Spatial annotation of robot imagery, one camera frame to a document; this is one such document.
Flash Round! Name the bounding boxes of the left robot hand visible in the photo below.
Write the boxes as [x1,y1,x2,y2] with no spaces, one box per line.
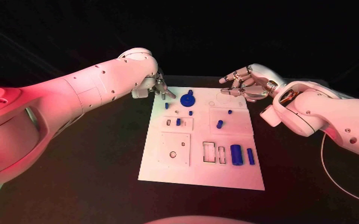
[149,72,178,100]

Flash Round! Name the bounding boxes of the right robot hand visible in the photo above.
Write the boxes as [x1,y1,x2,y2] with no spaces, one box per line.
[218,63,287,103]

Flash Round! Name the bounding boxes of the white task board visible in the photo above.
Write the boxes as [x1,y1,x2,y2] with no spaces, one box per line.
[138,86,266,191]

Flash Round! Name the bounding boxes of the blue gear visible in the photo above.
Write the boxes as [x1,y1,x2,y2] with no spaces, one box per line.
[179,93,198,107]

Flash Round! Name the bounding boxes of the thick long blue cylinder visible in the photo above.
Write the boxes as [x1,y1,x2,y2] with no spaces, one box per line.
[230,144,246,166]

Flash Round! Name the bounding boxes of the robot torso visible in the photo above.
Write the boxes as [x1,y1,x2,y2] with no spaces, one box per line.
[145,215,256,224]

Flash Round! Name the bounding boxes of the white cable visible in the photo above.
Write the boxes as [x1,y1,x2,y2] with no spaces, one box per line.
[52,113,86,139]
[321,133,359,200]

